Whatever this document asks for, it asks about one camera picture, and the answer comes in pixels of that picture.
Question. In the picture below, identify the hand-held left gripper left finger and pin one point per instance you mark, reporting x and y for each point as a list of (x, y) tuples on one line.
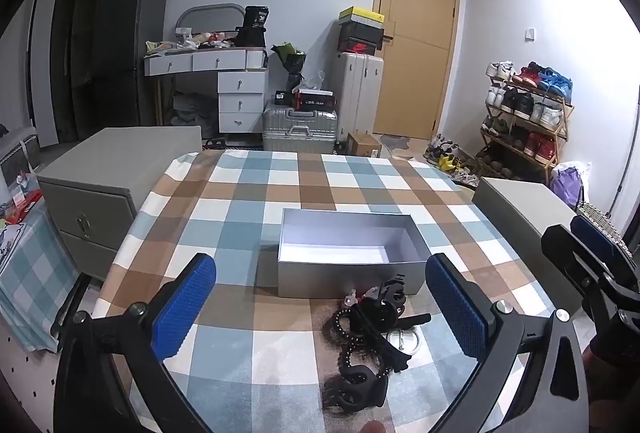
[(184, 308)]

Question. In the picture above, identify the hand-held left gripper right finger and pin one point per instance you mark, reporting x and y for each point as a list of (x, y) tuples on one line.
[(457, 313)]

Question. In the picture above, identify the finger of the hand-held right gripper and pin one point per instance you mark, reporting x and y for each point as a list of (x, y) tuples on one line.
[(562, 248), (595, 238)]

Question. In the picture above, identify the small black claw clip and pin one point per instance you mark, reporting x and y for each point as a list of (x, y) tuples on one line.
[(382, 303)]

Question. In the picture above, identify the silver cardboard box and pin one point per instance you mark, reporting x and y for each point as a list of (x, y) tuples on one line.
[(345, 273)]

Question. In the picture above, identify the large black claw clip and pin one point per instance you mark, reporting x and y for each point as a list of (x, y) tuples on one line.
[(355, 388)]

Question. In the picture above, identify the person's right hand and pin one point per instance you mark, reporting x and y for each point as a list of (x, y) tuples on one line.
[(615, 388)]

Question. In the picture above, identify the woven basket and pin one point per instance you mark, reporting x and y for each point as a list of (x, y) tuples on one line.
[(602, 218)]

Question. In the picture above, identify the white round lid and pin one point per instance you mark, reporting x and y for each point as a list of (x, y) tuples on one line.
[(411, 343)]

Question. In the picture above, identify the purple backpack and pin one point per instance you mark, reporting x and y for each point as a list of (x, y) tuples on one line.
[(567, 188)]

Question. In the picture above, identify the wooden shoe rack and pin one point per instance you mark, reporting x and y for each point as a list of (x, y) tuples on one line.
[(525, 148)]

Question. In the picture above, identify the checked tablecloth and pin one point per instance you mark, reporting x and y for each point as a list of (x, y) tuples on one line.
[(240, 213)]

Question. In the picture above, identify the pile of shoes on floor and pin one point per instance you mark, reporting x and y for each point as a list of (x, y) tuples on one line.
[(450, 158)]

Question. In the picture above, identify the shoe rack with shoes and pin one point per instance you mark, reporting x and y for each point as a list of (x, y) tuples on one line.
[(530, 105)]

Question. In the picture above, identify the grey nightstand with drawers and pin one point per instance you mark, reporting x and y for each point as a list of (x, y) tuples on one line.
[(110, 173)]

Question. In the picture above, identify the blue checked cloth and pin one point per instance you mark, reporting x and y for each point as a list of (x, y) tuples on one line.
[(30, 273)]

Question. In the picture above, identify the brown cardboard box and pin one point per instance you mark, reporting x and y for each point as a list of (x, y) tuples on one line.
[(364, 144)]

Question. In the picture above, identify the grey clothes pile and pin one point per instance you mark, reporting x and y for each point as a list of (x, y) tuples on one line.
[(192, 110)]

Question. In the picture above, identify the silver suitcase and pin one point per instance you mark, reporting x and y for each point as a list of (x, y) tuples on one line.
[(300, 130)]

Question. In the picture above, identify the white dressing table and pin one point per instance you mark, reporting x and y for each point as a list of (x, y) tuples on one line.
[(240, 85)]

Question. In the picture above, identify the small black box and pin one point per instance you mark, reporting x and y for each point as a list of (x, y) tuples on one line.
[(282, 98)]

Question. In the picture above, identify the white suitcase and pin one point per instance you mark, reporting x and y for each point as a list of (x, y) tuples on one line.
[(356, 98)]

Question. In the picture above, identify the black box with red edge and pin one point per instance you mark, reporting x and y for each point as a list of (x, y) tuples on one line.
[(315, 100)]

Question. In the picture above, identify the wooden door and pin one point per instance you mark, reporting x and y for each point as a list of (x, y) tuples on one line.
[(420, 33)]

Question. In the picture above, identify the dark grey cabinet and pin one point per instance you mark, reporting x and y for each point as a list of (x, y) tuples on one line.
[(130, 53)]

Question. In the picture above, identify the dark wrapped bouquet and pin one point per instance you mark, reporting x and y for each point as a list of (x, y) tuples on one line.
[(291, 60)]

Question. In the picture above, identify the dark wardrobe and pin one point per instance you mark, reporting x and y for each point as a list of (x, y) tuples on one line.
[(75, 53)]

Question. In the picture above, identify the red and black shoe box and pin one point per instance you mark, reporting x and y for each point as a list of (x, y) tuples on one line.
[(356, 45)]

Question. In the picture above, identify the grey framed mirror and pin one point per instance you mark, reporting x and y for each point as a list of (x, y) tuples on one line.
[(210, 20)]

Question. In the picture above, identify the black bag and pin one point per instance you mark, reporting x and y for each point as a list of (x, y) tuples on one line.
[(252, 25)]

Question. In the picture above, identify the yellow shoe box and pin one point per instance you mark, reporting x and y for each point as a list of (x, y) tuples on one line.
[(361, 14)]

